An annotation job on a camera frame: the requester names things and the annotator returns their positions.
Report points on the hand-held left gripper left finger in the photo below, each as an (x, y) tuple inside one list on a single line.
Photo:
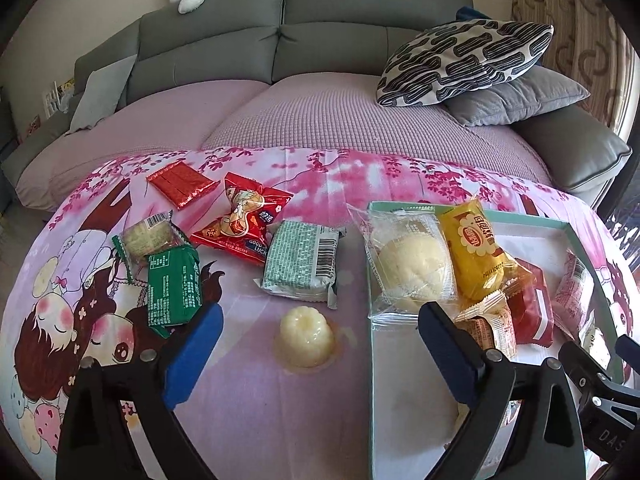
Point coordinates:
[(192, 355)]

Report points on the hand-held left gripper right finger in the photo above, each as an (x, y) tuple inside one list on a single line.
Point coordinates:
[(445, 355)]

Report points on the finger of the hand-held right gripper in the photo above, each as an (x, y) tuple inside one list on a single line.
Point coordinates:
[(629, 347), (600, 390)]

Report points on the cream snack packet with barcode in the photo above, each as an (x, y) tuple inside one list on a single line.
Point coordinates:
[(492, 330)]

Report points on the teal cardboard tray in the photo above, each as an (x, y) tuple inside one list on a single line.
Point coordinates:
[(415, 410)]

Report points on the dark green snack packet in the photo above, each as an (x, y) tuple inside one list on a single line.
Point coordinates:
[(172, 290)]

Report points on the pink snack packet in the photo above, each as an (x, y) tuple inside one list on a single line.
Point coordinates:
[(575, 280)]

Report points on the clear packet with white bun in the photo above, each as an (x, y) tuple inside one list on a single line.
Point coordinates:
[(410, 260)]

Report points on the dark red packet white stripe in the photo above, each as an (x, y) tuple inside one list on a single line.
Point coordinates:
[(535, 305)]

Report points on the yellow bread packet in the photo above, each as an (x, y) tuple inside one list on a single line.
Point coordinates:
[(475, 250)]

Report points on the pale yellow jelly cup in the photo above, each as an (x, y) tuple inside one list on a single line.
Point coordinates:
[(305, 335)]

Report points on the small clear pastry packet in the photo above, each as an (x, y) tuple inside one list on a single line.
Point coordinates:
[(147, 237)]

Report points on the red cartoon print snack packet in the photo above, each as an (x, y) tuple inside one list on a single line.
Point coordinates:
[(240, 225)]

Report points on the light green snack packet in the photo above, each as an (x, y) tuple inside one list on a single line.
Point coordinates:
[(300, 260)]

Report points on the red patterned packet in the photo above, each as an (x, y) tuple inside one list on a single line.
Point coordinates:
[(180, 185)]

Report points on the printed cartoon blanket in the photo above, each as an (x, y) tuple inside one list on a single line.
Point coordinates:
[(320, 410)]

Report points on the pink sofa cover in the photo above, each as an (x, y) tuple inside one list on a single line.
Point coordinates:
[(310, 115)]

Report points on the dark grey pillow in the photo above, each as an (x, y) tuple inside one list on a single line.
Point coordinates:
[(520, 97)]

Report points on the light grey pillow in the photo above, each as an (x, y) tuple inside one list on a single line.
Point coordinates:
[(100, 95)]

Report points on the small red box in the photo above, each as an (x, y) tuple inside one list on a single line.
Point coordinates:
[(30, 128)]

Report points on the white rack with booklets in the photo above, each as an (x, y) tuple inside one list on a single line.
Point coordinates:
[(57, 97)]

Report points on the black white patterned pillow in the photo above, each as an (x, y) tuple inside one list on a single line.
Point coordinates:
[(460, 60)]

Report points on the beige patterned curtain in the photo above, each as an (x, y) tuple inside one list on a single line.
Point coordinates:
[(575, 20)]

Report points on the blue cloth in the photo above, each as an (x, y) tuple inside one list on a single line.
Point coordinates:
[(470, 14)]

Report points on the grey sofa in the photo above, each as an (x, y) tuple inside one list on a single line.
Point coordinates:
[(330, 20)]

